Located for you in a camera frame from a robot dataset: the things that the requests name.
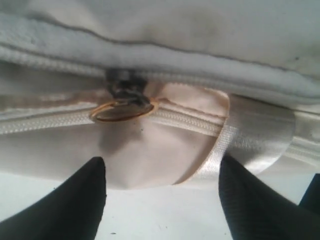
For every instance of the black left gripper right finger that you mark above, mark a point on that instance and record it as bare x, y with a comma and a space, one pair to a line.
254, 211

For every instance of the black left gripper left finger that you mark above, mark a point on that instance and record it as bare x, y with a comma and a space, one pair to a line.
73, 211

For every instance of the cream fabric duffel bag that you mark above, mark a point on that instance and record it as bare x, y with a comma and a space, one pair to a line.
160, 89

